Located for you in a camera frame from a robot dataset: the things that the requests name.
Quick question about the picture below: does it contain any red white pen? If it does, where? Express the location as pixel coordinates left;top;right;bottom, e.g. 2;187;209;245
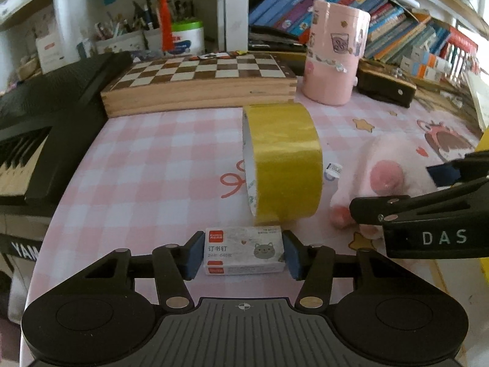
159;0;174;51

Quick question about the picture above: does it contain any white staples box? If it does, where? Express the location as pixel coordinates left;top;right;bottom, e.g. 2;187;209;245
203;226;285;276

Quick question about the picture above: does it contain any wooden chess board box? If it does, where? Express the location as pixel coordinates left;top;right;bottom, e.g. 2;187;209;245
101;52;298;118

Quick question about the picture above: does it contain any yellow tape roll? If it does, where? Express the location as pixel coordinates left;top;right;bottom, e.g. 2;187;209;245
242;103;323;224

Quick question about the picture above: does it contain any pink plush pig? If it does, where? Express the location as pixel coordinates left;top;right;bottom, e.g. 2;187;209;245
329;133;437;229

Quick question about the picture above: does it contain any pink checkered tablecloth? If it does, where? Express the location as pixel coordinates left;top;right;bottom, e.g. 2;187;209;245
18;75;487;367

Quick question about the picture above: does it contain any pink cylindrical canister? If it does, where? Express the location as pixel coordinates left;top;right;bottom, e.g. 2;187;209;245
303;0;370;106

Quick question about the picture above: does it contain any black electronic keyboard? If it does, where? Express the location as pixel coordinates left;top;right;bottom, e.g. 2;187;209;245
1;52;133;216

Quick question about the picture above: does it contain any red book box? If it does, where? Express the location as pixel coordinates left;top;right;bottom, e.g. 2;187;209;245
447;27;478;55

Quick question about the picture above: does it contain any white green lidded jar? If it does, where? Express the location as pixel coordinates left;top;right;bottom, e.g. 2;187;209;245
170;20;205;56

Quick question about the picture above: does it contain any orange white medicine box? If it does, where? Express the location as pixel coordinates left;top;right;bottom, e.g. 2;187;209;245
399;56;442;82
410;47;452;75

